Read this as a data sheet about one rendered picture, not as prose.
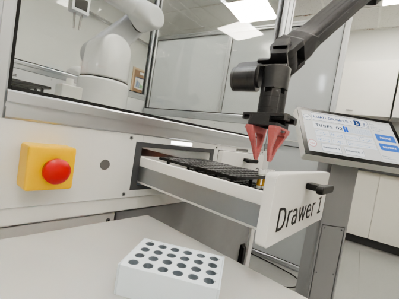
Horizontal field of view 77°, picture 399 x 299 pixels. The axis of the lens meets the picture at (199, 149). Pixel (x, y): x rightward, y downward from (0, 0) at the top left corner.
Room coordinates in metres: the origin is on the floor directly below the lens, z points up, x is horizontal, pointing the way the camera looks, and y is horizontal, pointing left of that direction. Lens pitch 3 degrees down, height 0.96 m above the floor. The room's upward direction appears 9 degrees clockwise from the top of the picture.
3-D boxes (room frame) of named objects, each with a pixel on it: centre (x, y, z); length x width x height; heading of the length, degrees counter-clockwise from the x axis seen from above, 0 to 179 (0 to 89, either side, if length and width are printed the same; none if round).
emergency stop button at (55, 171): (0.39, 0.22, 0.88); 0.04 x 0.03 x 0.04; 139
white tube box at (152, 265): (0.32, 0.01, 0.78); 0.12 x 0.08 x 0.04; 81
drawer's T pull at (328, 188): (0.45, -0.22, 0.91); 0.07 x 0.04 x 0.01; 139
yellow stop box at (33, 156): (0.41, 0.24, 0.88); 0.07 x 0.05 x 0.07; 139
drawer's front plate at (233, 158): (0.92, -0.16, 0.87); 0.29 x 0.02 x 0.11; 139
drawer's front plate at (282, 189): (0.47, -0.20, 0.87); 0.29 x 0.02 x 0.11; 139
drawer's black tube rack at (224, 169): (0.60, -0.05, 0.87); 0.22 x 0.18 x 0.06; 49
